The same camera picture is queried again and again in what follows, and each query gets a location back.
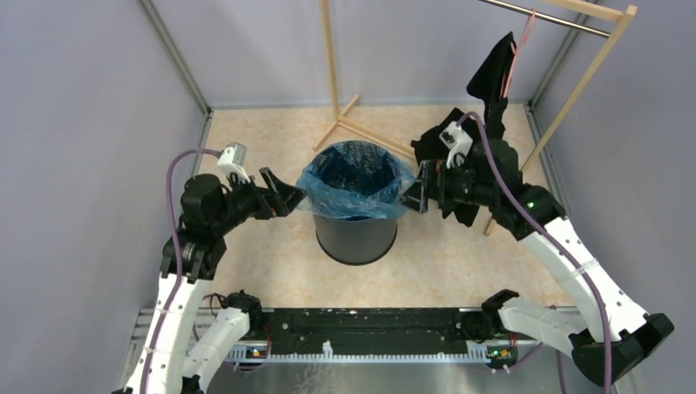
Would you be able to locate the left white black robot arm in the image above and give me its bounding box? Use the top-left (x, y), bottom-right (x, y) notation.
top-left (120, 167), bottom-right (307, 393)

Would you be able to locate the pink hanger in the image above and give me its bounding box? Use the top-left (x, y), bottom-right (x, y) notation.
top-left (500, 8), bottom-right (538, 99)

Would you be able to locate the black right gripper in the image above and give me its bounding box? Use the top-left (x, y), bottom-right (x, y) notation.
top-left (396, 156), bottom-right (497, 213)

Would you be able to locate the black cloth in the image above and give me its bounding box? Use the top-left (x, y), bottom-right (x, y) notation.
top-left (410, 33), bottom-right (524, 230)

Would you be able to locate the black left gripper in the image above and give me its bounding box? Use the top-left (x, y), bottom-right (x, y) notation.
top-left (213, 165), bottom-right (308, 232)

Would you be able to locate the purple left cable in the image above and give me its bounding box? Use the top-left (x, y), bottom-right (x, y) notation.
top-left (138, 148), bottom-right (222, 394)

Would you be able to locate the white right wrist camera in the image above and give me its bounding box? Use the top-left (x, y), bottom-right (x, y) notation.
top-left (439, 121), bottom-right (473, 169)

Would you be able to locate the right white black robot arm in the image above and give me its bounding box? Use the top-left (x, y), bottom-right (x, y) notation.
top-left (401, 140), bottom-right (675, 387)

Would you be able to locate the black trash bin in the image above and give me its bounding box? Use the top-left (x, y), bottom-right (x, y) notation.
top-left (313, 215), bottom-right (398, 266)

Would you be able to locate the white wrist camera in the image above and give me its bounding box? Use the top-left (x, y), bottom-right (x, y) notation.
top-left (217, 142), bottom-right (250, 185)
top-left (439, 121), bottom-right (473, 169)

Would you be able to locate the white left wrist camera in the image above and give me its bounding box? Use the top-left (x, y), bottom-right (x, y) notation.
top-left (217, 142), bottom-right (250, 185)

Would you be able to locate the blue plastic trash bag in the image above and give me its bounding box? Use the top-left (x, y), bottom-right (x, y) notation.
top-left (295, 140), bottom-right (414, 220)

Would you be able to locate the wooden clothes rack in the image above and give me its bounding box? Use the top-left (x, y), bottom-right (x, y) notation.
top-left (313, 0), bottom-right (639, 238)

